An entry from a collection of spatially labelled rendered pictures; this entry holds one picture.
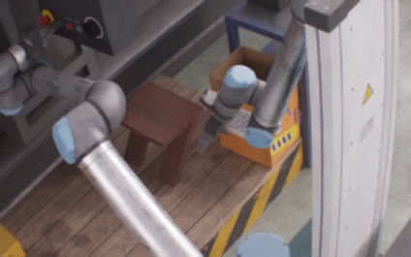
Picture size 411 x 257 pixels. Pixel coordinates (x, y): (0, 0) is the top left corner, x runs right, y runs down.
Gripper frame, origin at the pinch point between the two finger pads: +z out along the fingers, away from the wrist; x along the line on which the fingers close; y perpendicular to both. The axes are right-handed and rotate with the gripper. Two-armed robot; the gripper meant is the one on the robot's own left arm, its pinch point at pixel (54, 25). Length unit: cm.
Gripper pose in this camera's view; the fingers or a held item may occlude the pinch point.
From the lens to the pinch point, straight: 246.7
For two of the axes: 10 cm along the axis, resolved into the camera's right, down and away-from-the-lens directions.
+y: -7.7, -3.4, 5.5
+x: 1.6, 7.3, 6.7
